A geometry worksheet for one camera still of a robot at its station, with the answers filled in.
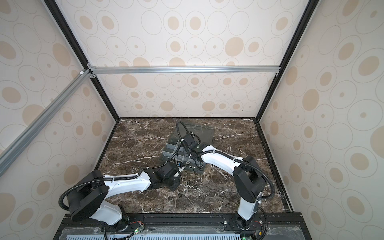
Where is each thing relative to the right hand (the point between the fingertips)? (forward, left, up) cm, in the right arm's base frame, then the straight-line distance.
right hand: (190, 151), depth 90 cm
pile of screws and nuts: (-19, 0, -10) cm, 21 cm away
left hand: (-15, +5, -7) cm, 18 cm away
